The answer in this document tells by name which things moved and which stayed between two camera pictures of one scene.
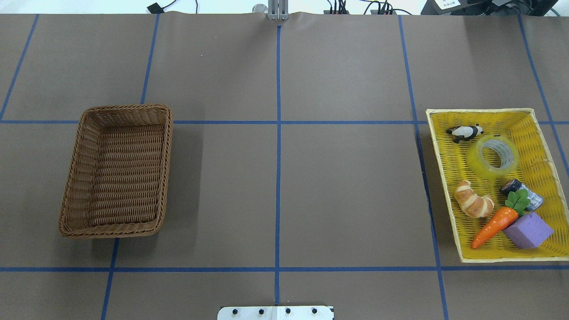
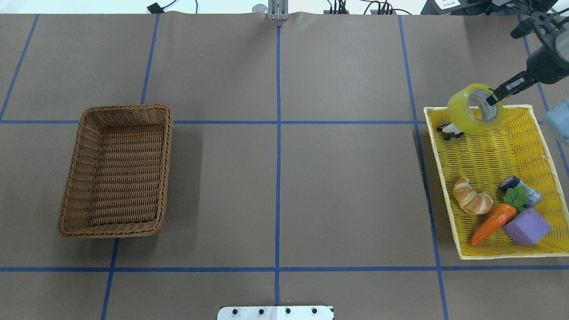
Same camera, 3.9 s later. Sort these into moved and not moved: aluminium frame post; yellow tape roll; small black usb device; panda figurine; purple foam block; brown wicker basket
Moved: yellow tape roll; panda figurine
Not moved: brown wicker basket; aluminium frame post; purple foam block; small black usb device
